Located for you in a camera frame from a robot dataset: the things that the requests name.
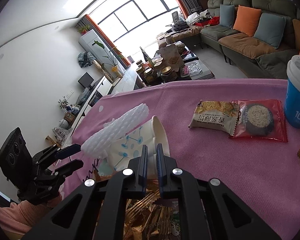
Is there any pink left sleeve forearm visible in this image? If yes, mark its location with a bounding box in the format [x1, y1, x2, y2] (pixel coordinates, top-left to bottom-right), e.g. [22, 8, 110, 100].
[0, 194, 62, 239]

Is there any crushed paper cup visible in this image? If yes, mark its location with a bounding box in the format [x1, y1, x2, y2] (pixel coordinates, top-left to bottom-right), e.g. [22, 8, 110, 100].
[107, 115, 171, 181]

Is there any blue pillow near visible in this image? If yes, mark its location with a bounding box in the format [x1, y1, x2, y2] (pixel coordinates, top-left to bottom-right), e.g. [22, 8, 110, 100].
[254, 13, 286, 49]

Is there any red cookie packet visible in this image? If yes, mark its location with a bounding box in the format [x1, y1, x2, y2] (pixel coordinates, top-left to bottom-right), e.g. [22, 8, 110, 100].
[231, 99, 288, 142]

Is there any coffee table with jars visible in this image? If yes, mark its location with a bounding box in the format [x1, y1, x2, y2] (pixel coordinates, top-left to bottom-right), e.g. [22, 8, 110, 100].
[136, 42, 215, 86]

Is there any left orange grey curtain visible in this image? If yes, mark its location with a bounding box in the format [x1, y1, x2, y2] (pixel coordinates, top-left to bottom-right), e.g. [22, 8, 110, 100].
[77, 14, 131, 69]

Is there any green sectional sofa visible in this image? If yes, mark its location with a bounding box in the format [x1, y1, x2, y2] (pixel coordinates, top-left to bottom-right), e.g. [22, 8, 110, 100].
[200, 0, 300, 79]

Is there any white standing air conditioner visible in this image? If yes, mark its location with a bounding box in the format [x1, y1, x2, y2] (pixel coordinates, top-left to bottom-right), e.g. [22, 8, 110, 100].
[78, 30, 125, 78]

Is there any orange pillow far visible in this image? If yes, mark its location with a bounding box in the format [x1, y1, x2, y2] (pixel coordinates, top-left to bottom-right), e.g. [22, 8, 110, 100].
[233, 5, 262, 37]

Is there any pink floral tablecloth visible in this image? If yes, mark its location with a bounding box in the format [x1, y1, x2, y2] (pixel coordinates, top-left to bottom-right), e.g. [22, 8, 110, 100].
[72, 79, 300, 239]

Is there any blue pillow far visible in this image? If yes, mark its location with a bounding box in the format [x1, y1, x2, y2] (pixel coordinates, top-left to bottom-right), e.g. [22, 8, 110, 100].
[219, 4, 235, 29]

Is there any tall leafy potted plant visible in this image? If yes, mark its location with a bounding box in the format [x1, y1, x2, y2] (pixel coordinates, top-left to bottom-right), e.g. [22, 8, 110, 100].
[92, 40, 123, 78]

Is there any gold foil snack bag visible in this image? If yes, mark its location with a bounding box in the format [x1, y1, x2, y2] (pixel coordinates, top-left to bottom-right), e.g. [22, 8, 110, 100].
[115, 179, 181, 239]

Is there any cracker packet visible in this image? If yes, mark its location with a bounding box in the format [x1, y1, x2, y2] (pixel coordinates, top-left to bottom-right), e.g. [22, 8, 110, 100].
[189, 101, 239, 136]

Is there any kraft snack bag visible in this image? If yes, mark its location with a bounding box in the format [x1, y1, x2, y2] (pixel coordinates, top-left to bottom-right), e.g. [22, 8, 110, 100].
[157, 44, 184, 72]

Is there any blue pillow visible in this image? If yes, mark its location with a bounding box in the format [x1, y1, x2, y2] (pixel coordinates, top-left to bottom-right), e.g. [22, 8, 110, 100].
[219, 4, 235, 29]
[254, 13, 286, 49]

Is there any blue paper coffee cup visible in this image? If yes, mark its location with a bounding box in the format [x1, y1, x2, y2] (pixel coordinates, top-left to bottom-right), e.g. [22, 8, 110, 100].
[284, 55, 300, 128]

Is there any white tv cabinet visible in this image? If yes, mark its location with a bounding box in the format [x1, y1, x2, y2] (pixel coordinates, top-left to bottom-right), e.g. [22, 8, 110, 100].
[64, 77, 113, 130]

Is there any small black monitor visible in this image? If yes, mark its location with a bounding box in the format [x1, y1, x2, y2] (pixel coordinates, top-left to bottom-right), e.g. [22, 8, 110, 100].
[78, 72, 94, 89]

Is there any black window frame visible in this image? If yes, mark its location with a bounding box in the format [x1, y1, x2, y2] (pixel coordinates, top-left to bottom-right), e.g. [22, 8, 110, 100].
[98, 0, 179, 34]

